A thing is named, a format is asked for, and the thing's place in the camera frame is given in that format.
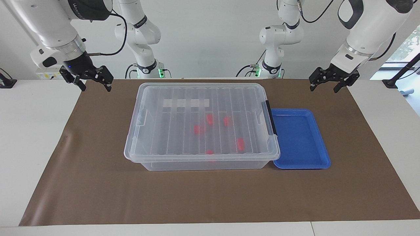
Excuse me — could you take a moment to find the pale blue cylinder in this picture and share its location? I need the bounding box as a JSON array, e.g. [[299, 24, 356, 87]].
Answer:
[[400, 86, 420, 97]]

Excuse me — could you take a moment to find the black left arm base cable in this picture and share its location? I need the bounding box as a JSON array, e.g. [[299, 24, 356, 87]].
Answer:
[[236, 49, 267, 78]]

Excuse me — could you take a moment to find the white power strip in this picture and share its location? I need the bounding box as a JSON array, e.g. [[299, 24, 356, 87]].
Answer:
[[35, 64, 63, 80]]

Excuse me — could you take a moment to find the clear ribbed plastic lid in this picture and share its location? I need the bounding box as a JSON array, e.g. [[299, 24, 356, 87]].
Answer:
[[124, 83, 281, 163]]

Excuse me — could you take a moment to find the clear plastic storage box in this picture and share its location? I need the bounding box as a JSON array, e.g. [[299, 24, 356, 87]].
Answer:
[[129, 84, 279, 171]]

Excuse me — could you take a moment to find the blue plastic tray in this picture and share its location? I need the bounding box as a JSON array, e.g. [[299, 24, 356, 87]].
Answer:
[[271, 108, 331, 169]]

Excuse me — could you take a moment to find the black stand with pole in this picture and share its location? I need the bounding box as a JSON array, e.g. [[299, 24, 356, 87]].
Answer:
[[382, 52, 420, 89]]

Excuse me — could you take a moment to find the brown paper table mat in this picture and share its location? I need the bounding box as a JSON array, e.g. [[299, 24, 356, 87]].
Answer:
[[19, 79, 420, 226]]

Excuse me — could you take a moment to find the black clamp mount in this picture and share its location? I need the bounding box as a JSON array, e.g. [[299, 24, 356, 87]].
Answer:
[[0, 68, 17, 89]]

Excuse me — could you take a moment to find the black box latch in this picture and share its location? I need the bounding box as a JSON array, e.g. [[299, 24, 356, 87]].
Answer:
[[265, 100, 278, 136]]

